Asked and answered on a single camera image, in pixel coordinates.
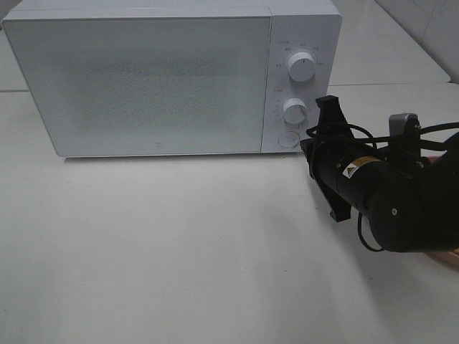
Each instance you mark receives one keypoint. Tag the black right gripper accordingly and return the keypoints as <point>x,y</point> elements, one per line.
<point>324,150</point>

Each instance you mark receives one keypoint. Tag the round door release button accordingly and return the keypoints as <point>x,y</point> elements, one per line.
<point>289,139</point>

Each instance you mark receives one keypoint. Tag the pink round plate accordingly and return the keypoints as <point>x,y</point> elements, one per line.
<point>448,256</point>

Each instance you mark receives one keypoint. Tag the white microwave door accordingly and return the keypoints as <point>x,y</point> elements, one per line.
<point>143,87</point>

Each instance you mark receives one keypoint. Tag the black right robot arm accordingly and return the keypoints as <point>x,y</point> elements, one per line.
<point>404,184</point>

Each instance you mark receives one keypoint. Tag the lower white microwave knob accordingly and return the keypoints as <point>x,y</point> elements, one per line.
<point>294,111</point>

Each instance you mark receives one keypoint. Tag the white microwave knob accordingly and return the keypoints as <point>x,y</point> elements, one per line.
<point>294,111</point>
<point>301,66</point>

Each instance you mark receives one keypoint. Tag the upper white microwave knob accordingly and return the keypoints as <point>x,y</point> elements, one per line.
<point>301,66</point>

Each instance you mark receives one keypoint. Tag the white microwave oven body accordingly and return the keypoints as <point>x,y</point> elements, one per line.
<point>294,26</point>

